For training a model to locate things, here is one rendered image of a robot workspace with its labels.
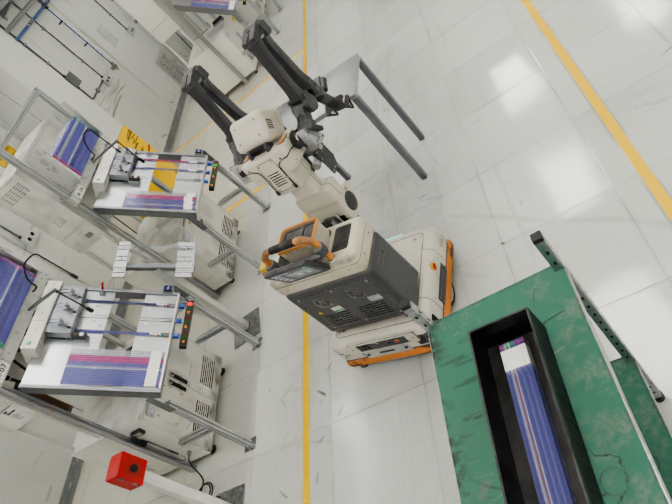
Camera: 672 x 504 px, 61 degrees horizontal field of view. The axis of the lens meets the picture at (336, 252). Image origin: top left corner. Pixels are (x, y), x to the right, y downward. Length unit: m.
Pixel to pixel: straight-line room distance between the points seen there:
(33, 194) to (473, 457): 3.55
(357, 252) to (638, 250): 1.24
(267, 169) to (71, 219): 2.14
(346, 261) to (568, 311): 1.15
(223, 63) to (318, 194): 4.89
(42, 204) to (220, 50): 3.68
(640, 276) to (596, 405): 1.35
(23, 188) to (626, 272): 3.69
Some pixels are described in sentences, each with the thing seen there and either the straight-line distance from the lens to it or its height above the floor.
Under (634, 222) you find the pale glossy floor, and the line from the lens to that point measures 2.95.
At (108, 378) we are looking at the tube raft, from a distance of 3.35.
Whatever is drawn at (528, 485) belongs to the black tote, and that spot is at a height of 0.96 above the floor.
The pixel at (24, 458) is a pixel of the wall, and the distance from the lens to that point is 5.08.
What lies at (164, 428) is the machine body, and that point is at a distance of 3.64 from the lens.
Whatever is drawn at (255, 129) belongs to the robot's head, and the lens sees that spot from 2.60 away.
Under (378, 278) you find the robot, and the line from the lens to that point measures 2.58.
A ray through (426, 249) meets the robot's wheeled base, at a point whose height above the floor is 0.28.
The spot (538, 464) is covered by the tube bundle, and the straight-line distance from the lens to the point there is 1.44.
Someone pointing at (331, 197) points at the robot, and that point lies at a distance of 2.77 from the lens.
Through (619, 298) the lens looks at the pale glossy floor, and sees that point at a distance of 2.75.
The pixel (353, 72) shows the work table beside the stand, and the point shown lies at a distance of 3.65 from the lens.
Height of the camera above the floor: 2.27
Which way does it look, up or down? 35 degrees down
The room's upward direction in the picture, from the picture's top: 49 degrees counter-clockwise
